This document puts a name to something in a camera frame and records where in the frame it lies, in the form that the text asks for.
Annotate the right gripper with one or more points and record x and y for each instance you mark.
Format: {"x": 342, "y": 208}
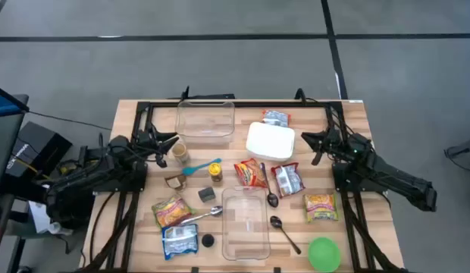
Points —
{"x": 337, "y": 146}

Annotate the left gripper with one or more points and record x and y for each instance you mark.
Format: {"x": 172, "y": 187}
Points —
{"x": 149, "y": 144}

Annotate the brown lid glass jar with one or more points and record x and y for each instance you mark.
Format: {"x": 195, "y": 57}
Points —
{"x": 180, "y": 153}

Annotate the teal plastic spoon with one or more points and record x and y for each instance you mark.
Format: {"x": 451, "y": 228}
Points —
{"x": 188, "y": 170}

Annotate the small brown packet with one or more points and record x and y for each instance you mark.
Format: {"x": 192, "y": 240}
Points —
{"x": 176, "y": 182}

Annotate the blue silver snack packet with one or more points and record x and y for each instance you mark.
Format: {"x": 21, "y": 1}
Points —
{"x": 288, "y": 180}

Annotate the yellow lid spice jar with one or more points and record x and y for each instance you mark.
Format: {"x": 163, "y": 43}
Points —
{"x": 215, "y": 170}

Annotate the yellow green ramen packet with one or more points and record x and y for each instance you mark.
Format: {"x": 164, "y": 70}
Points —
{"x": 171, "y": 211}
{"x": 320, "y": 208}

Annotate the silver metal spoon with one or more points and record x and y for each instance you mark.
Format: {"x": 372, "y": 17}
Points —
{"x": 217, "y": 211}

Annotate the yellow snack packet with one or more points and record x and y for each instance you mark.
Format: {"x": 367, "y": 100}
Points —
{"x": 180, "y": 240}

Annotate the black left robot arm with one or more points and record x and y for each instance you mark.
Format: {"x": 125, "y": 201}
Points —
{"x": 87, "y": 178}

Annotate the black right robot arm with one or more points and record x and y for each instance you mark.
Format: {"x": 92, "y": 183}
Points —
{"x": 390, "y": 178}

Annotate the silver orange ramen packet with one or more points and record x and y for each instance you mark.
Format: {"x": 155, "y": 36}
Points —
{"x": 276, "y": 118}

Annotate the white plastic lid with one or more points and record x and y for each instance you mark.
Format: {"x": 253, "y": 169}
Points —
{"x": 269, "y": 141}

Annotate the dark metal spoon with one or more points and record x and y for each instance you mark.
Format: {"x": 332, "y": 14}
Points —
{"x": 275, "y": 221}
{"x": 273, "y": 199}

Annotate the orange red ramen packet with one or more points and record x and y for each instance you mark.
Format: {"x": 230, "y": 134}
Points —
{"x": 250, "y": 173}

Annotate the black lid thyme jar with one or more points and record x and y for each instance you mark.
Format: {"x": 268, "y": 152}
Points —
{"x": 208, "y": 240}

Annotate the green plastic bowl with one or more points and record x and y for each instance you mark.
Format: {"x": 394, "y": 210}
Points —
{"x": 324, "y": 255}

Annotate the black cardboard box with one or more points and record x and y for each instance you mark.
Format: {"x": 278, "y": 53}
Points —
{"x": 38, "y": 146}

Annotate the white paper sheet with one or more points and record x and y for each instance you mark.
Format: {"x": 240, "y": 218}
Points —
{"x": 39, "y": 216}

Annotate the black computer monitor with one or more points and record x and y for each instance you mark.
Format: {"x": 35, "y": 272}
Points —
{"x": 4, "y": 132}

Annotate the small black table bracket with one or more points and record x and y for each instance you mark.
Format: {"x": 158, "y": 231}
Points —
{"x": 300, "y": 95}

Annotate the long black table bracket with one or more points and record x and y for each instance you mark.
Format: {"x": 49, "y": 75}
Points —
{"x": 212, "y": 96}

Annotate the black aluminium rig frame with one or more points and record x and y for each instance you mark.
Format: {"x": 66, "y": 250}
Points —
{"x": 257, "y": 104}

